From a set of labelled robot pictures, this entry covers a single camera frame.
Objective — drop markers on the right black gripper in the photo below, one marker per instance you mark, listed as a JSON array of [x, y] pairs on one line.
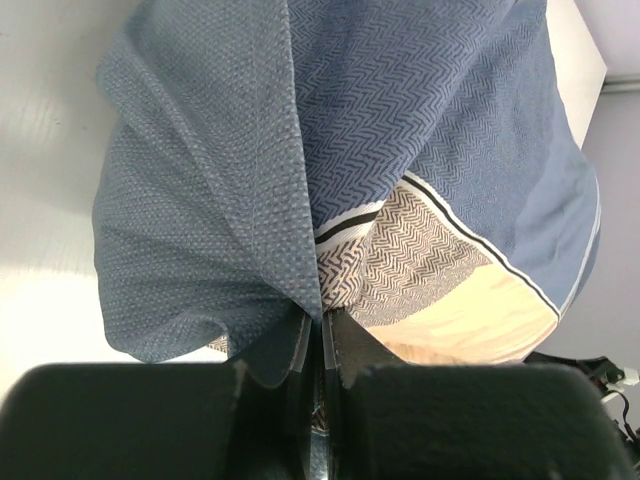
[[609, 379]]

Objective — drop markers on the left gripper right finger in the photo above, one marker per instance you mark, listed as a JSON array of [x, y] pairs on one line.
[[389, 419]]

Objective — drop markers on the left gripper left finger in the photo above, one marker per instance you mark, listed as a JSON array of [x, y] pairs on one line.
[[245, 418]]

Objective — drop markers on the blue beige striped pillowcase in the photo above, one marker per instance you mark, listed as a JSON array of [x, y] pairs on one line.
[[408, 162]]

